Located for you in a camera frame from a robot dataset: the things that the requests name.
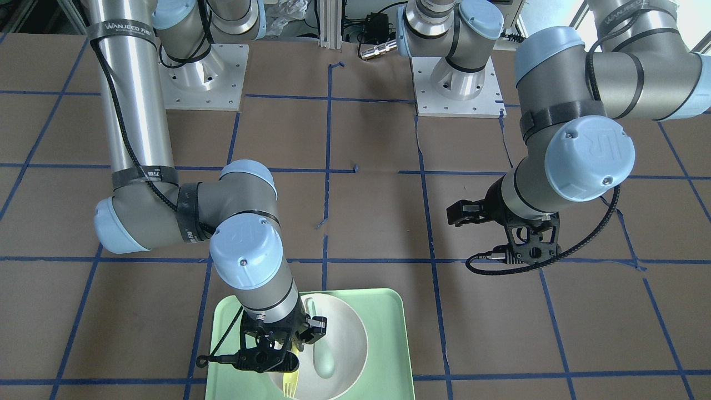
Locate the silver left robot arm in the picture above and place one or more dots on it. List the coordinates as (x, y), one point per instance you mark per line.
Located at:
(571, 101)

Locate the aluminium frame post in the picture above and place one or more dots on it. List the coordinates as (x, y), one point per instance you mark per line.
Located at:
(329, 22)

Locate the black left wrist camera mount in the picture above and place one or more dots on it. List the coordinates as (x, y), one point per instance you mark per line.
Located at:
(529, 242)

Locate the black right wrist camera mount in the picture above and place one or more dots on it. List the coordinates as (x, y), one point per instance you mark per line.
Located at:
(262, 355)

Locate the silver metal connector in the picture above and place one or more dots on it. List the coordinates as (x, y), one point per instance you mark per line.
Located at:
(367, 54)

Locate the pale green plastic spoon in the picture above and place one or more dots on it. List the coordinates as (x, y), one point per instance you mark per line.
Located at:
(323, 359)

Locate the yellow plastic fork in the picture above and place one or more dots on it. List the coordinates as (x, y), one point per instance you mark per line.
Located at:
(290, 380)

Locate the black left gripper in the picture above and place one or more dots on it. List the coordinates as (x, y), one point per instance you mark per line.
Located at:
(492, 206)

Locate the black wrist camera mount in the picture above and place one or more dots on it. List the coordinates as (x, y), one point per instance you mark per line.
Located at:
(262, 355)
(529, 242)

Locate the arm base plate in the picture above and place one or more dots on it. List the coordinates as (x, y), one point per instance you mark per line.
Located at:
(212, 84)
(442, 91)

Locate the light green tray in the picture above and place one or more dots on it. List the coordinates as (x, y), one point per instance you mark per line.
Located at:
(387, 372)

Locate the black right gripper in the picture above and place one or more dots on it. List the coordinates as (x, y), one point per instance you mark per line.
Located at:
(314, 326)

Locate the white round plate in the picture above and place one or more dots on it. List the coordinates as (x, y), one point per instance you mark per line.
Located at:
(348, 341)

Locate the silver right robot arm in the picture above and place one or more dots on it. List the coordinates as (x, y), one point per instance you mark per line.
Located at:
(145, 48)

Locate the black power adapter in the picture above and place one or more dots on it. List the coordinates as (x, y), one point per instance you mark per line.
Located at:
(376, 27)

